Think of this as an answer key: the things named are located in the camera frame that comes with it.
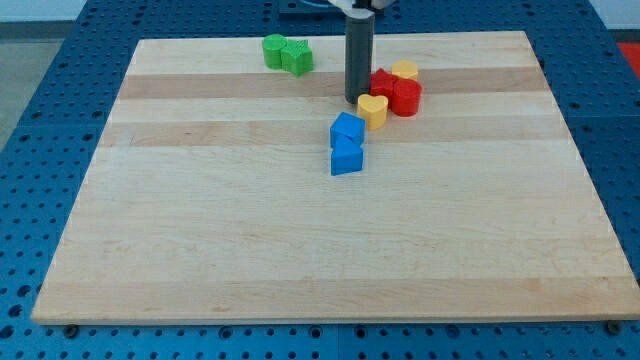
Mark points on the red cylinder block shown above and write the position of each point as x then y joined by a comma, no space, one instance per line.
406,97

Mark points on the red star block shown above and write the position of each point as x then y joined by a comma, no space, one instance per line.
382,83

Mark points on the blue triangular block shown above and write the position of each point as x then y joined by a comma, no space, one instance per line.
347,156

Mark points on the light wooden board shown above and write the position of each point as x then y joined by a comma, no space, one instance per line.
209,198

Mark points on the blue cube block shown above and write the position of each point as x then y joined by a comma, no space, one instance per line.
349,126

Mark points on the yellow hexagon block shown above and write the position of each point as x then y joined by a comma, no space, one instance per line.
405,69

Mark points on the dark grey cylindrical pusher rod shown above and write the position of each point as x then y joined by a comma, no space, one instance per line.
359,32

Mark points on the green star block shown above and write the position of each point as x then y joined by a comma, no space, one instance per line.
297,57

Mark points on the yellow heart block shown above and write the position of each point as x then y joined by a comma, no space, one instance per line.
373,109

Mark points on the green cylinder block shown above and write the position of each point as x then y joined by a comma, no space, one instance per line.
272,46

